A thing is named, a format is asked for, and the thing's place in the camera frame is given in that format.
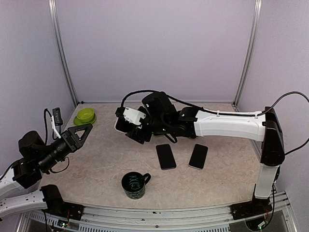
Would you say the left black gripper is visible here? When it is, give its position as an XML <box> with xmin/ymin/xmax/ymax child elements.
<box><xmin>38</xmin><ymin>123</ymin><xmax>93</xmax><ymax>172</ymax></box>

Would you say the purple edged black phone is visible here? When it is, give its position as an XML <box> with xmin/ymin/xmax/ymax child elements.
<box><xmin>156</xmin><ymin>144</ymin><xmax>177</xmax><ymax>170</ymax></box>

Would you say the large black phone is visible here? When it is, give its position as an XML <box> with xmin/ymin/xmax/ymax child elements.
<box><xmin>114</xmin><ymin>118</ymin><xmax>133</xmax><ymax>134</ymax></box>

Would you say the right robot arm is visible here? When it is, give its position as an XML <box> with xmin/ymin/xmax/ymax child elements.
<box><xmin>116</xmin><ymin>90</ymin><xmax>285</xmax><ymax>215</ymax></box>

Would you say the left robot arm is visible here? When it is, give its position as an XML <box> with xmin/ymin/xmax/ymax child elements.
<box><xmin>0</xmin><ymin>124</ymin><xmax>93</xmax><ymax>220</ymax></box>

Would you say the silver edged black phone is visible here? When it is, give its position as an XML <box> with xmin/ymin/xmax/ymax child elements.
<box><xmin>189</xmin><ymin>144</ymin><xmax>208</xmax><ymax>170</ymax></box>

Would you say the green plastic plate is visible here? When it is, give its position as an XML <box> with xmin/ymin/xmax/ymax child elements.
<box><xmin>73</xmin><ymin>114</ymin><xmax>97</xmax><ymax>126</ymax></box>

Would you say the green plastic bowl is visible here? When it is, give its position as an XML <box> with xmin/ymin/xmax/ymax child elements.
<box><xmin>76</xmin><ymin>108</ymin><xmax>95</xmax><ymax>123</ymax></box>

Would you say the black mug green print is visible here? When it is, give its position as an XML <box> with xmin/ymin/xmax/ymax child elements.
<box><xmin>121</xmin><ymin>172</ymin><xmax>152</xmax><ymax>200</ymax></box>

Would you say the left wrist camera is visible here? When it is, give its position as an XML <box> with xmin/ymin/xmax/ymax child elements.
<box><xmin>51</xmin><ymin>107</ymin><xmax>63</xmax><ymax>138</ymax></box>

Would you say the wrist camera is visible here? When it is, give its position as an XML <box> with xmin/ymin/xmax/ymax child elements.
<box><xmin>51</xmin><ymin>107</ymin><xmax>63</xmax><ymax>138</ymax></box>
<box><xmin>115</xmin><ymin>107</ymin><xmax>146</xmax><ymax>126</ymax></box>

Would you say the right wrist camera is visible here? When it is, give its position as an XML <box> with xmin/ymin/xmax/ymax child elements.
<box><xmin>115</xmin><ymin>107</ymin><xmax>146</xmax><ymax>126</ymax></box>

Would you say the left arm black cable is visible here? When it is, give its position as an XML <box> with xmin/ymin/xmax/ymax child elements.
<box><xmin>0</xmin><ymin>108</ymin><xmax>70</xmax><ymax>232</ymax></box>

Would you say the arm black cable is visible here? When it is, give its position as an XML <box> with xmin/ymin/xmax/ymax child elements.
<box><xmin>0</xmin><ymin>108</ymin><xmax>70</xmax><ymax>232</ymax></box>
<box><xmin>120</xmin><ymin>90</ymin><xmax>309</xmax><ymax>228</ymax></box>

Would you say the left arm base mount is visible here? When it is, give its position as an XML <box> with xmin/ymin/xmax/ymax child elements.
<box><xmin>40</xmin><ymin>185</ymin><xmax>84</xmax><ymax>221</ymax></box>

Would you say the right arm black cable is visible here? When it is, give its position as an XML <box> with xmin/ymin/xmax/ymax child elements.
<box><xmin>120</xmin><ymin>90</ymin><xmax>309</xmax><ymax>228</ymax></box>

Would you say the front aluminium rail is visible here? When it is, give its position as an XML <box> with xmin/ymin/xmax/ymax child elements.
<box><xmin>16</xmin><ymin>192</ymin><xmax>298</xmax><ymax>232</ymax></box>

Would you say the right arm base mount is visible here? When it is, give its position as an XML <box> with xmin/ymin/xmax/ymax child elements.
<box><xmin>230</xmin><ymin>198</ymin><xmax>273</xmax><ymax>220</ymax></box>

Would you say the left aluminium frame post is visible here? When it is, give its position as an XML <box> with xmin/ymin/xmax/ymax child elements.
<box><xmin>48</xmin><ymin>0</ymin><xmax>79</xmax><ymax>107</ymax></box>

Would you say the aluminium frame post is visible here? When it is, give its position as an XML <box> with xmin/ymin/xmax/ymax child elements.
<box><xmin>233</xmin><ymin>0</ymin><xmax>263</xmax><ymax>108</ymax></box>
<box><xmin>48</xmin><ymin>0</ymin><xmax>79</xmax><ymax>107</ymax></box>

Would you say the right aluminium frame post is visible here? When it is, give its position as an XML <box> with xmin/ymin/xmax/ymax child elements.
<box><xmin>233</xmin><ymin>0</ymin><xmax>263</xmax><ymax>108</ymax></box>

